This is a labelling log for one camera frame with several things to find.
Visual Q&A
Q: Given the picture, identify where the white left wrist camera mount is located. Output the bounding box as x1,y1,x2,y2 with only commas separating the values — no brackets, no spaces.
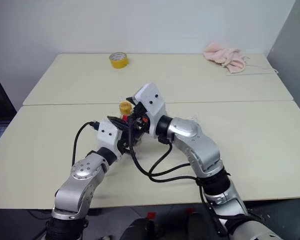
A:
96,119,124,161

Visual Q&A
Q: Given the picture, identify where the pink towel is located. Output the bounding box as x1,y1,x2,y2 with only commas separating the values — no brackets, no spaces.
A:
202,42,251,74

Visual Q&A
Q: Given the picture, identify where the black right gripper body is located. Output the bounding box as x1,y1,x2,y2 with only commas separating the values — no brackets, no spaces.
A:
132,100,151,134

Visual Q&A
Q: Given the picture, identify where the dark rounded shape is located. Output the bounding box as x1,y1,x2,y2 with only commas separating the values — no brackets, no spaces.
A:
119,217,156,240

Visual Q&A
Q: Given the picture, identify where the dark laptop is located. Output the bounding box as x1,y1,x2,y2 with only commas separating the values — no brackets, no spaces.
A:
0,76,18,151

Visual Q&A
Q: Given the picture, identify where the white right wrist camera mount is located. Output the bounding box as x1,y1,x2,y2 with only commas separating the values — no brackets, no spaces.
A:
134,82,167,140

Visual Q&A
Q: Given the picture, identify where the yellow tape roll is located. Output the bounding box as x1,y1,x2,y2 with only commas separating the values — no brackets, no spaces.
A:
108,51,130,70

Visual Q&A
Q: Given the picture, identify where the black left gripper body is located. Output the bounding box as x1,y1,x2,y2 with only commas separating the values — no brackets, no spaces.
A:
107,115,132,152

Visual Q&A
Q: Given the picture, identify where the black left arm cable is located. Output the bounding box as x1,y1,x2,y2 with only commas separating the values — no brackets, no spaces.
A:
72,120,101,167

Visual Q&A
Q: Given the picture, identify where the yellow bottle cap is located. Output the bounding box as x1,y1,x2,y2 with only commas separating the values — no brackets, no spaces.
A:
119,101,134,115

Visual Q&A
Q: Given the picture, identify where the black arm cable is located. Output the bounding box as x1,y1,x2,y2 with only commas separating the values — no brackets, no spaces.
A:
72,120,101,167
128,116,228,237

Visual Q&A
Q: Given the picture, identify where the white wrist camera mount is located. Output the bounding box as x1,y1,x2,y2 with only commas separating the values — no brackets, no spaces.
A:
134,82,167,140
96,119,124,161

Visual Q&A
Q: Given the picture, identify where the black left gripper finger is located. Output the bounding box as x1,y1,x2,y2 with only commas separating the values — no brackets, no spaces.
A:
126,122,141,136
118,139,139,155

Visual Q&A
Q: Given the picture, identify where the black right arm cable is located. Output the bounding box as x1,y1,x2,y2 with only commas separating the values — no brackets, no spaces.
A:
128,116,228,237

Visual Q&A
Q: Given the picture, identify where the thin white string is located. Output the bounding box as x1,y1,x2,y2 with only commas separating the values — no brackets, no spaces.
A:
226,62,280,76

